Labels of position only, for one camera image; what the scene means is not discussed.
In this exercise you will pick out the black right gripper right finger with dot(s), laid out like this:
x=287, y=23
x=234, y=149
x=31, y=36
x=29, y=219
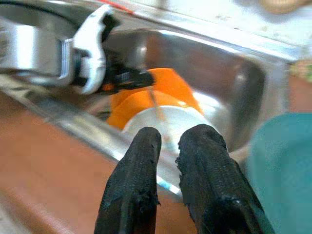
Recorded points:
x=214, y=185

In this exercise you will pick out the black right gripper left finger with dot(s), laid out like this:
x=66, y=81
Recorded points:
x=131, y=185

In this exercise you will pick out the orange plastic cup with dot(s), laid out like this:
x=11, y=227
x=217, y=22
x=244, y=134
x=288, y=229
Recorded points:
x=175, y=85

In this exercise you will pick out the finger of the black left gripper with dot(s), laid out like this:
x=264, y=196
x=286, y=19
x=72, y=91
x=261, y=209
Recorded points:
x=136, y=79

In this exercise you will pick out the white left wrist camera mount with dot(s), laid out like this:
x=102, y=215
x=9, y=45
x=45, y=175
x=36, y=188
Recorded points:
x=90, y=48

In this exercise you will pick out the teal plate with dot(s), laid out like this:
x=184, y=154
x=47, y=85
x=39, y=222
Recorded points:
x=282, y=170

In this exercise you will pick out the stainless steel sink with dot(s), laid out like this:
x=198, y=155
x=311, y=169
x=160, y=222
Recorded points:
x=207, y=61

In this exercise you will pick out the beige plastic jug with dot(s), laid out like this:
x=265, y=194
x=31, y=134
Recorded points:
x=285, y=5

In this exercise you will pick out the orange cup white inside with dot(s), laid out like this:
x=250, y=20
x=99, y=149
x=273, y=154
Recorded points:
x=175, y=119

